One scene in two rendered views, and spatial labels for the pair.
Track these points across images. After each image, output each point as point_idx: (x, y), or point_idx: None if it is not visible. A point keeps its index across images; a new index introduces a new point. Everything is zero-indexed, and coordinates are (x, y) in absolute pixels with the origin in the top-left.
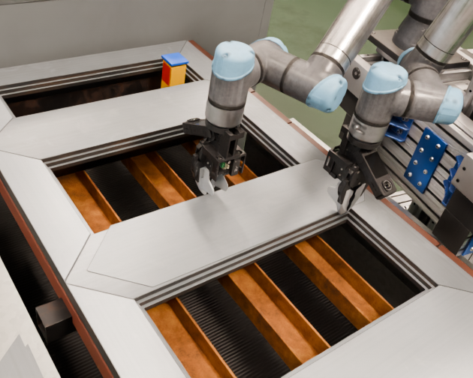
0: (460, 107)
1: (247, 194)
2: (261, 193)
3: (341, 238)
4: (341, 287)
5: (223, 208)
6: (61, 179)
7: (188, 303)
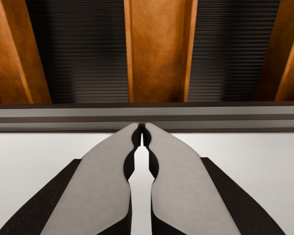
0: None
1: (242, 173)
2: (278, 181)
3: None
4: None
5: (149, 188)
6: None
7: (121, 84)
